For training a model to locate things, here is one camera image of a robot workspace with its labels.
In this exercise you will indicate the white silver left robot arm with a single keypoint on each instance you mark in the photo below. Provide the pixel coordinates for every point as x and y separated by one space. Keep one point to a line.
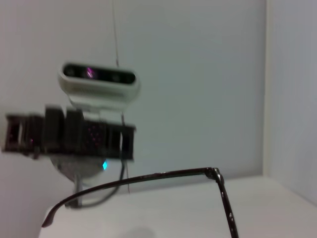
74 168

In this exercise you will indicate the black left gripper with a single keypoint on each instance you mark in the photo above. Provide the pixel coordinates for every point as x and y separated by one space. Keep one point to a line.
95 138

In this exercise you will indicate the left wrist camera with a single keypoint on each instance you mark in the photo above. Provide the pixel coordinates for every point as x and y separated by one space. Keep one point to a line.
99 91

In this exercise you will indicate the black glasses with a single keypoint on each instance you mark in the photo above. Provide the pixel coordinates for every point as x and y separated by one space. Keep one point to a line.
215 173

